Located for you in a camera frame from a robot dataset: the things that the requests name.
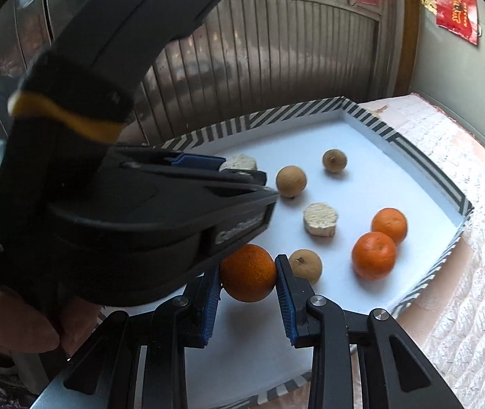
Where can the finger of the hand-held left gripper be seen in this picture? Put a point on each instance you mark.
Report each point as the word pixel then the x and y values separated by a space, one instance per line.
pixel 225 187
pixel 195 162

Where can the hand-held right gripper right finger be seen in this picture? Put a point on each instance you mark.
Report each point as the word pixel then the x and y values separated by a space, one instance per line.
pixel 286 298

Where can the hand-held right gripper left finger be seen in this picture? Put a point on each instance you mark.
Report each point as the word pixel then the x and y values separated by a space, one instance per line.
pixel 210 306

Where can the pale brown longan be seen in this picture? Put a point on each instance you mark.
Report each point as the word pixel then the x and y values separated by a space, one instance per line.
pixel 306 266

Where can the orange tangerine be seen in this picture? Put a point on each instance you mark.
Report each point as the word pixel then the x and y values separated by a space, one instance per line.
pixel 389 225
pixel 249 272
pixel 374 255

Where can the large brown longan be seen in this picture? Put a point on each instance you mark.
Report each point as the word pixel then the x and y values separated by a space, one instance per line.
pixel 291 181

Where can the small dark longan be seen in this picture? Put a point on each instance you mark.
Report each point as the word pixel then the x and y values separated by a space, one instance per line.
pixel 334 161

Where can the striped rim white box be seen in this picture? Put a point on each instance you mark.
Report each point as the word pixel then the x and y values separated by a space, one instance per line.
pixel 374 170

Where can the person's left hand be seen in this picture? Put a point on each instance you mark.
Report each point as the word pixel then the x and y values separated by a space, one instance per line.
pixel 12 319

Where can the wooden slatted panel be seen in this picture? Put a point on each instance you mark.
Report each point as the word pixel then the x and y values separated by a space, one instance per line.
pixel 289 51

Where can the red gold wall decoration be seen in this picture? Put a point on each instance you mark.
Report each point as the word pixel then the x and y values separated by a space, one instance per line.
pixel 458 8

